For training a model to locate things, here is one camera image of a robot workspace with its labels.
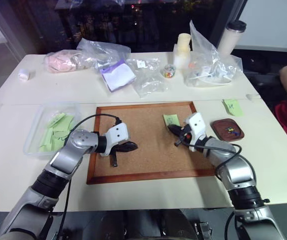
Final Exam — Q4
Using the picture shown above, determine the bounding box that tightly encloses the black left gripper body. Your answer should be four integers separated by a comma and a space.
107, 143, 124, 159

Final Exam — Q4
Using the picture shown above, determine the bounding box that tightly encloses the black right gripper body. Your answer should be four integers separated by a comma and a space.
180, 123, 194, 145

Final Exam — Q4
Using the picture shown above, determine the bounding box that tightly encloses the dark brown wooden tray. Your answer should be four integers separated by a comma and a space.
210, 118, 245, 143

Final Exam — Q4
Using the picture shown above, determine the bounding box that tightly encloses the green sticky note with writing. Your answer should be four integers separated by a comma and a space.
222, 98, 244, 117

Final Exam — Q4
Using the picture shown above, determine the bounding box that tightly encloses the small jar of colourful pushpins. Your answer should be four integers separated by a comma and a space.
160, 63, 177, 79

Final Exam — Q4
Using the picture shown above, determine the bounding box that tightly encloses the purple and white note pack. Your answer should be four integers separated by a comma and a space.
99, 59, 137, 94

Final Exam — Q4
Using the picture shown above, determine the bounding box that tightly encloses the clear plastic box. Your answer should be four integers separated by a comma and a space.
23, 100, 84, 160

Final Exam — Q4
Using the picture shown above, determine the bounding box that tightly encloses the small white box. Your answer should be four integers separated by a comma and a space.
18, 68, 32, 82

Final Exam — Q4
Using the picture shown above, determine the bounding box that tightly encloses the wood-framed cork board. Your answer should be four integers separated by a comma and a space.
86, 100, 218, 186

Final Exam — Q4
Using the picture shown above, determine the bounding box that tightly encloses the flat clear plastic bag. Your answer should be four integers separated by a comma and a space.
130, 57, 170, 99

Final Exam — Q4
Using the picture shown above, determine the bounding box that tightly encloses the large clear plastic bag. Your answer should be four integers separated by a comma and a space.
183, 19, 244, 89

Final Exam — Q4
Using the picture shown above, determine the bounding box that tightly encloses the cream cylinder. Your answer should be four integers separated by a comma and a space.
177, 32, 193, 52

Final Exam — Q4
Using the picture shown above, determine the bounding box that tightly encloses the crumpled clear plastic bag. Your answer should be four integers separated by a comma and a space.
76, 37, 132, 69

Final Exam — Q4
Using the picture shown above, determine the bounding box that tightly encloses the white tumbler with black lid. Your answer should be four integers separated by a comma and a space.
216, 20, 247, 58

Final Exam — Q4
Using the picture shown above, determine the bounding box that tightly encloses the bag of pink items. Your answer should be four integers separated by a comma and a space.
43, 49, 97, 74

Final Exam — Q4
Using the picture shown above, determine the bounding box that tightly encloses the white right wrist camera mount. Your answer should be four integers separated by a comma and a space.
183, 112, 207, 146

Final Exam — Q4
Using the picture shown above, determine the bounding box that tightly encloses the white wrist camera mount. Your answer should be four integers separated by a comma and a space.
183, 112, 207, 146
99, 123, 130, 158

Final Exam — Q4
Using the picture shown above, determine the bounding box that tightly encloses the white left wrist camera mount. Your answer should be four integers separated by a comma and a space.
99, 123, 130, 158

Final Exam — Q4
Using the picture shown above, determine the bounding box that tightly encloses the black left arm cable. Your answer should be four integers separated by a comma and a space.
57, 113, 122, 240

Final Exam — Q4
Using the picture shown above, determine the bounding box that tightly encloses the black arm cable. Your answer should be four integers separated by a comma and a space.
57, 113, 122, 240
180, 129, 242, 179

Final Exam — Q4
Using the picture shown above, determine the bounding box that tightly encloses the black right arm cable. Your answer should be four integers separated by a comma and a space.
180, 129, 242, 179

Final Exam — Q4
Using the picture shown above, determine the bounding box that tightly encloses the metal bracket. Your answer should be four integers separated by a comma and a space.
193, 220, 213, 240

